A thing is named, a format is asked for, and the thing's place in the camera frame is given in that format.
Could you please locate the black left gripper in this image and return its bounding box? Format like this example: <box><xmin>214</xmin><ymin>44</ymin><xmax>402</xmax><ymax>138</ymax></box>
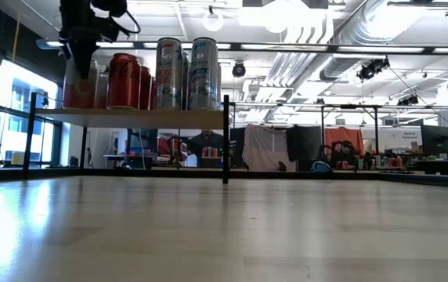
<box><xmin>58</xmin><ymin>0</ymin><xmax>128</xmax><ymax>81</ymax></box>

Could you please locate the Celsius Peach Vibe can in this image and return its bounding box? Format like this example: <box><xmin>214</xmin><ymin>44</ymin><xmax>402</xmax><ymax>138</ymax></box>
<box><xmin>155</xmin><ymin>37</ymin><xmax>183</xmax><ymax>110</ymax></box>

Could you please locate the wooden shelf with black legs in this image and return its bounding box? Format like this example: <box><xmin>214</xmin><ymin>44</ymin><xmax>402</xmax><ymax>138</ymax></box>
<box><xmin>22</xmin><ymin>92</ymin><xmax>231</xmax><ymax>185</ymax></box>

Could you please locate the cluttered workbench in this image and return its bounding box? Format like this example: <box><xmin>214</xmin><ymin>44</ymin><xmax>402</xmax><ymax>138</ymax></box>
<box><xmin>359</xmin><ymin>150</ymin><xmax>448</xmax><ymax>176</ymax></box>
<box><xmin>104</xmin><ymin>153</ymin><xmax>194</xmax><ymax>170</ymax></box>

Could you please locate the round white ceiling lamp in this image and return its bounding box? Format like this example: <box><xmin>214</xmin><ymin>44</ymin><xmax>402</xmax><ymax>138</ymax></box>
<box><xmin>202</xmin><ymin>9</ymin><xmax>225</xmax><ymax>33</ymax></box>

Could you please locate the person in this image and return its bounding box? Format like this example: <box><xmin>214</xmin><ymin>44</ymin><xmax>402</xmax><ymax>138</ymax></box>
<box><xmin>187</xmin><ymin>130</ymin><xmax>225</xmax><ymax>169</ymax></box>

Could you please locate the round black speaker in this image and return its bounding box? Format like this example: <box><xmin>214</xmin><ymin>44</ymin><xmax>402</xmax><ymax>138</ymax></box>
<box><xmin>231</xmin><ymin>61</ymin><xmax>247</xmax><ymax>78</ymax></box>

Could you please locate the white hanging cloth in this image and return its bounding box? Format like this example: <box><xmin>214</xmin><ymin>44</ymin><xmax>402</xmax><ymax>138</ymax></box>
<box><xmin>242</xmin><ymin>124</ymin><xmax>298</xmax><ymax>172</ymax></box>

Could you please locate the white ceiling pipe bundle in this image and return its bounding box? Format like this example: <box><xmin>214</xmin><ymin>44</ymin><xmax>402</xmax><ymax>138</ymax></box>
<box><xmin>243</xmin><ymin>15</ymin><xmax>334</xmax><ymax>122</ymax></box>

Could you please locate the dark grey hanging cloth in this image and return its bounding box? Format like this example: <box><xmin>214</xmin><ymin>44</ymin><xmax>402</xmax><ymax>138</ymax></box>
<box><xmin>286</xmin><ymin>125</ymin><xmax>323</xmax><ymax>161</ymax></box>

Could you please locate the black ceiling beam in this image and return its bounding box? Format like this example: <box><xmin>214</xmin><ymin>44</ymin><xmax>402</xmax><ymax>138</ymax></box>
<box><xmin>129</xmin><ymin>40</ymin><xmax>448</xmax><ymax>56</ymax></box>

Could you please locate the blue rounded object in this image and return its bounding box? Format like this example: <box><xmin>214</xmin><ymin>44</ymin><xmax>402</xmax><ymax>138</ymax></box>
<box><xmin>310</xmin><ymin>161</ymin><xmax>334</xmax><ymax>174</ymax></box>

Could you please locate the red cloth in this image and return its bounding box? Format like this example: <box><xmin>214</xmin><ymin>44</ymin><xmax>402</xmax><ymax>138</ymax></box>
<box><xmin>324</xmin><ymin>126</ymin><xmax>365</xmax><ymax>157</ymax></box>

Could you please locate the black spotlight cluster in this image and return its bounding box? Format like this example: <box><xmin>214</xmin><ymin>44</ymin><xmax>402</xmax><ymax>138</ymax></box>
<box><xmin>359</xmin><ymin>56</ymin><xmax>390</xmax><ymax>81</ymax></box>
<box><xmin>397</xmin><ymin>93</ymin><xmax>420</xmax><ymax>107</ymax></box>

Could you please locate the white printed sign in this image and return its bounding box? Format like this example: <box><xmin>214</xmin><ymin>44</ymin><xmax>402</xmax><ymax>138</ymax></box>
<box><xmin>378</xmin><ymin>125</ymin><xmax>423</xmax><ymax>152</ymax></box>

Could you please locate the black computer monitor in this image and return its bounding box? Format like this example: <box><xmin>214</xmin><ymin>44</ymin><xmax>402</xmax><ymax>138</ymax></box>
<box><xmin>421</xmin><ymin>125</ymin><xmax>448</xmax><ymax>156</ymax></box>

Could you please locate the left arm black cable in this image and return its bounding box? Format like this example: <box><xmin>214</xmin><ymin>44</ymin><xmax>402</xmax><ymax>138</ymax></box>
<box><xmin>108</xmin><ymin>9</ymin><xmax>142</xmax><ymax>36</ymax></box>

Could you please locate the thin yellow cable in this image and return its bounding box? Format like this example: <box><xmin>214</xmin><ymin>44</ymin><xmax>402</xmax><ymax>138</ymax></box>
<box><xmin>11</xmin><ymin>0</ymin><xmax>23</xmax><ymax>63</ymax></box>

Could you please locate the silver ventilation duct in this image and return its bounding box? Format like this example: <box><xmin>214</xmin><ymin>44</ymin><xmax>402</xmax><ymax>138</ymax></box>
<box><xmin>319</xmin><ymin>0</ymin><xmax>425</xmax><ymax>82</ymax></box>

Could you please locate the black metal workstation frame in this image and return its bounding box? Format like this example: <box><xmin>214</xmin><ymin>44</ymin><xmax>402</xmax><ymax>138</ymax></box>
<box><xmin>320</xmin><ymin>103</ymin><xmax>382</xmax><ymax>170</ymax></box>

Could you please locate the black aluminium table frame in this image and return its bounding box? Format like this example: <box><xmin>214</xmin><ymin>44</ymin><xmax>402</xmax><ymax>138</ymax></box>
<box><xmin>0</xmin><ymin>166</ymin><xmax>448</xmax><ymax>190</ymax></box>

